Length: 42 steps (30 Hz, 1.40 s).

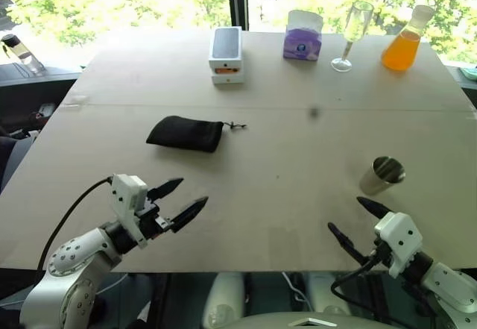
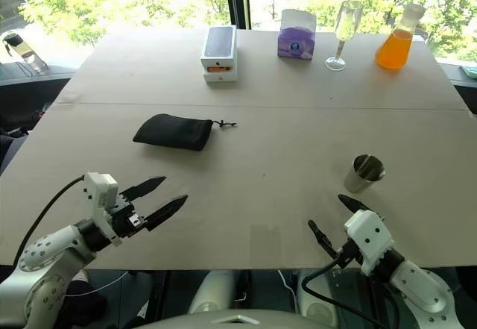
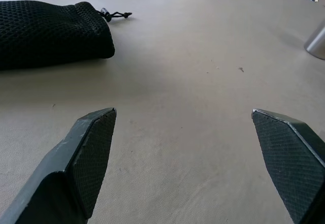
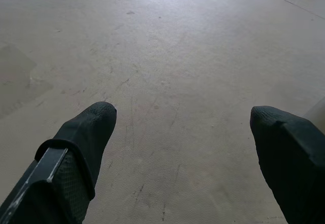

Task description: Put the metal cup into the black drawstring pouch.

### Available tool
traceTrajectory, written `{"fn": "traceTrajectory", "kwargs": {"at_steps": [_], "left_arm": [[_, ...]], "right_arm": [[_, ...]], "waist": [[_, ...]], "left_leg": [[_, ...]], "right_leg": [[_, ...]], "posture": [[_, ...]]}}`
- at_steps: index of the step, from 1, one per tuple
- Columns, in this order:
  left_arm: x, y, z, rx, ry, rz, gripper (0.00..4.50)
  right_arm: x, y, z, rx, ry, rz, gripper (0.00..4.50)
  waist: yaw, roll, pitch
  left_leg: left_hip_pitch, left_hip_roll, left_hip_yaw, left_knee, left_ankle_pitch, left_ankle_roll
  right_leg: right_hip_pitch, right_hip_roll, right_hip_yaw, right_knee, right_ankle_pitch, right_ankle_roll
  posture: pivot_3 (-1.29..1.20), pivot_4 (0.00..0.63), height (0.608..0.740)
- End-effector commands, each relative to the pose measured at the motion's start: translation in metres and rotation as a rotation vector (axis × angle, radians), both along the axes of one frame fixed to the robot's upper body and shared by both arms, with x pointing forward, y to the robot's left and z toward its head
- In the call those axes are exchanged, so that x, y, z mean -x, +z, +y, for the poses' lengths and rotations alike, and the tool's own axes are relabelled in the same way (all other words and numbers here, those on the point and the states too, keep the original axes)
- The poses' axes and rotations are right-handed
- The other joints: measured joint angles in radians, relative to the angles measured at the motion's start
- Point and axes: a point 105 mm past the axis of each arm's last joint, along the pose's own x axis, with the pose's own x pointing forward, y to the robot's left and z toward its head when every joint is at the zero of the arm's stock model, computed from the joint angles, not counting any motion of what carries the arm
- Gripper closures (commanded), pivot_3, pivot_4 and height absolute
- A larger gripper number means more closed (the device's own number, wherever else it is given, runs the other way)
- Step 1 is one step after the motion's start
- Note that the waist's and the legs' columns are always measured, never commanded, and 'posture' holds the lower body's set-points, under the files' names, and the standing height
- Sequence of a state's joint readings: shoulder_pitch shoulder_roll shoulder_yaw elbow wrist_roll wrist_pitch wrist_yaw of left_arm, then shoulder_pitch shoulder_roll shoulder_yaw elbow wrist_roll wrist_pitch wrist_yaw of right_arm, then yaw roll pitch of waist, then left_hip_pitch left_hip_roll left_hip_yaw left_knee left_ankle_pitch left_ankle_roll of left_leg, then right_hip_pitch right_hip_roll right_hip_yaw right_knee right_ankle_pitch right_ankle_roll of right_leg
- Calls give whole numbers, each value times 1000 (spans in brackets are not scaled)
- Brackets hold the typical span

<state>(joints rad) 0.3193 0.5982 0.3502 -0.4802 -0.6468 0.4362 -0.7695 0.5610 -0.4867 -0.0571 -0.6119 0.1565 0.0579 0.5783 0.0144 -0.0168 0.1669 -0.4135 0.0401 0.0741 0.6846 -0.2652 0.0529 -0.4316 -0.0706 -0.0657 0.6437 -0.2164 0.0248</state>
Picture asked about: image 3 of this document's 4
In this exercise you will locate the silver metal cylinder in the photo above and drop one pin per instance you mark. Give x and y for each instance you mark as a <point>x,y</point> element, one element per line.
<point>317,43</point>

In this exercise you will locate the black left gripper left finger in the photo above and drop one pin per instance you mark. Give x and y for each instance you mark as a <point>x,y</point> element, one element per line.
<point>83,163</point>

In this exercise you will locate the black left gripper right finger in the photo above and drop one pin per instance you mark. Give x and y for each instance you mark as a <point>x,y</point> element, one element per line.
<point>292,163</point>

